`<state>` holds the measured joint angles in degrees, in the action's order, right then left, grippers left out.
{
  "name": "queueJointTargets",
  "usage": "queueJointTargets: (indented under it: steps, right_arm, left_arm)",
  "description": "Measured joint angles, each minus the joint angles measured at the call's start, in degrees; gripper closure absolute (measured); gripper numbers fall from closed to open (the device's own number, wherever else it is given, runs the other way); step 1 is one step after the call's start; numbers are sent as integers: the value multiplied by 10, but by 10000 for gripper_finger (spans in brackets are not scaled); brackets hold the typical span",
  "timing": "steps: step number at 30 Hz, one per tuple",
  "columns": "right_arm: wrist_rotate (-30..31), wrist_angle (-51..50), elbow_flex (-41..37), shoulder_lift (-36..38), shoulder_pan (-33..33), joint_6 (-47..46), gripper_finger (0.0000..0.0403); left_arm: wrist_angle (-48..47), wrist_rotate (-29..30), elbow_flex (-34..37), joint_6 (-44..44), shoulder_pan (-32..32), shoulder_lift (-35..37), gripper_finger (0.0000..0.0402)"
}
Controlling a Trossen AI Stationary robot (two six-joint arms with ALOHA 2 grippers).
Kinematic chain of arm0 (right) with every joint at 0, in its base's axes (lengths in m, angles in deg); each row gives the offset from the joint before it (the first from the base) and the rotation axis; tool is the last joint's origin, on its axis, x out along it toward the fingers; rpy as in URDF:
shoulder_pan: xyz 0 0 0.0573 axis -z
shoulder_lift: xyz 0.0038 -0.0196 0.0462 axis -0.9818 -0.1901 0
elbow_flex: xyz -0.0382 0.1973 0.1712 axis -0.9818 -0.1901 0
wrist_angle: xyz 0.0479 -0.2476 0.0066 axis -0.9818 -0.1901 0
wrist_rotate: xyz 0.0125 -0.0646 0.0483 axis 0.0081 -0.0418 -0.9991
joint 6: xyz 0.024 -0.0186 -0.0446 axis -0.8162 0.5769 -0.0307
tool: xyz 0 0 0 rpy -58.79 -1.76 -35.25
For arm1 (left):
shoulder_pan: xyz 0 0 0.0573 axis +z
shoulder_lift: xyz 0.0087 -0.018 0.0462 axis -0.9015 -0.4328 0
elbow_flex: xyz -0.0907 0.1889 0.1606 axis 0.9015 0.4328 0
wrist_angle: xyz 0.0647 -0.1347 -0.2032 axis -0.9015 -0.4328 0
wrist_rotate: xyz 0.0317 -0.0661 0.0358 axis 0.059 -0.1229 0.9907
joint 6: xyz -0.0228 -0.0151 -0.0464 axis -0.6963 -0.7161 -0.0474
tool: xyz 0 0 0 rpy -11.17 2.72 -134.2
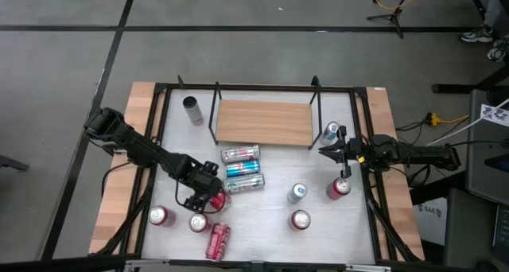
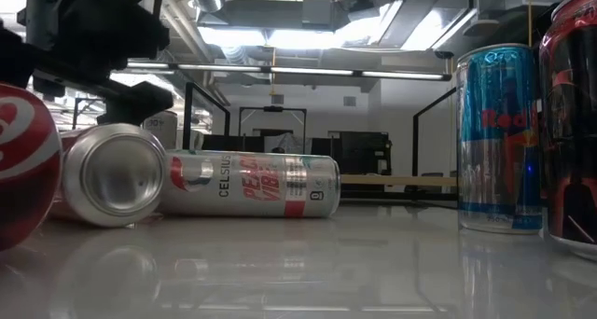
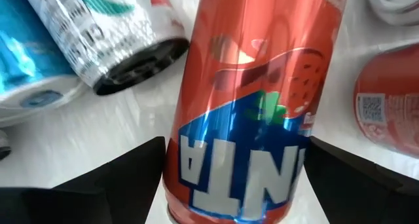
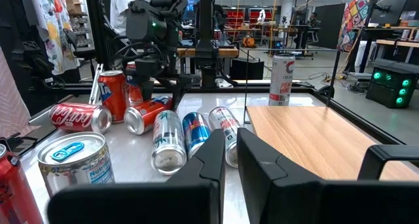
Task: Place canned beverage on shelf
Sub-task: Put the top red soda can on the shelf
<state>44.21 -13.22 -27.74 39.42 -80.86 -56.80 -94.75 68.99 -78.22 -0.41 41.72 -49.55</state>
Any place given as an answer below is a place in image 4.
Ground floral patterned cloth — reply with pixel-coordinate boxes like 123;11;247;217
21;0;81;76

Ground white metal bracket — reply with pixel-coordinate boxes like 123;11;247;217
88;63;104;105

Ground red storage bin rack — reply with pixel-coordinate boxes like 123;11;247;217
225;7;274;31

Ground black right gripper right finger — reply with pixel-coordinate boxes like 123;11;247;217
236;128;419;224

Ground pink patterned cloth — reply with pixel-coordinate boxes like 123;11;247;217
0;47;33;138

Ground red and black soda can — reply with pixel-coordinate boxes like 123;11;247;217
0;143;44;224

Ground white Celsius Peach Vibe can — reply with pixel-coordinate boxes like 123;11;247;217
268;53;296;107
150;109;188;176
208;106;242;168

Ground black aluminium table frame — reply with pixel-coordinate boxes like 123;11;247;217
19;0;405;153

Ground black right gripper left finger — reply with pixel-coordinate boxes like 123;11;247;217
47;128;227;224

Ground white glossy table mat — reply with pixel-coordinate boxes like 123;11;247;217
19;92;328;224

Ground red Fanta strawberry can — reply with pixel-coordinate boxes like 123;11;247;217
126;62;145;106
97;69;129;124
123;95;173;136

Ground person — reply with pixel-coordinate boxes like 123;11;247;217
109;0;145;38

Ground blue silver Red Bull can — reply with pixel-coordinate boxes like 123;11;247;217
181;111;212;160

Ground wooden desk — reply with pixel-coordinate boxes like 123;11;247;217
176;46;240;58

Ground black box under desk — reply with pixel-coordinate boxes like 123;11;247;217
228;57;264;81

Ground red Coca-Cola can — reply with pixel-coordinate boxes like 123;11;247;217
48;102;113;135

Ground light blue Red Bull can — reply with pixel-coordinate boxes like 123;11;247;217
37;131;115;198

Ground wooden shelf with black frame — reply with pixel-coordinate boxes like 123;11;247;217
244;48;419;182

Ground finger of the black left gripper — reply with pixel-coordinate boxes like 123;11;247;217
141;78;156;102
156;74;202;111

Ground black monitor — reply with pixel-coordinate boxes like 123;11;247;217
369;0;410;27

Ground colourful patchwork quilt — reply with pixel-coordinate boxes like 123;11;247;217
337;0;371;52

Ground black computer with green lights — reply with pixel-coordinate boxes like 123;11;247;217
365;62;419;109

